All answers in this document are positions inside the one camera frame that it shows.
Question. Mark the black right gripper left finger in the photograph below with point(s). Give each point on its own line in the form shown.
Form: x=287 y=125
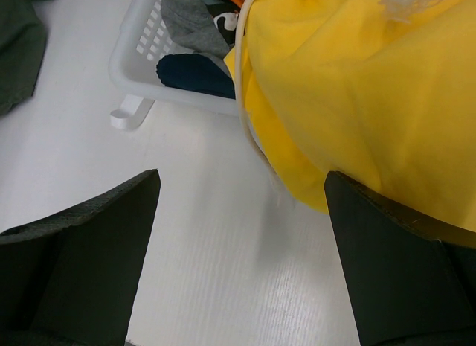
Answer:
x=71 y=278

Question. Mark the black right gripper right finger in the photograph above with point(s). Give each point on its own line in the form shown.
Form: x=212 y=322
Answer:
x=410 y=277

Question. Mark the yellow shorts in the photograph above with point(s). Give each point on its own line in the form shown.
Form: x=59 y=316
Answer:
x=380 y=90

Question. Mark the navy blue shorts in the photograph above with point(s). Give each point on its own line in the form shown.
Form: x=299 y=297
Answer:
x=194 y=73

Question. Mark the olive green shorts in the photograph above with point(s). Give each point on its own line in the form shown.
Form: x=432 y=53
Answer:
x=23 y=43

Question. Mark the grey shorts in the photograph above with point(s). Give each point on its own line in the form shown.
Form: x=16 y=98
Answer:
x=191 y=26

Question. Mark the orange black patterned shorts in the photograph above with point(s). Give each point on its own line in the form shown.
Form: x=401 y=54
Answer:
x=225 y=17

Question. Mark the metal clothes rack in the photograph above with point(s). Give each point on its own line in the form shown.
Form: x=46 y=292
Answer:
x=131 y=113

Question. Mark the white plastic basket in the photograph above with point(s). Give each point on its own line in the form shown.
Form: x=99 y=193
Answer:
x=143 y=40

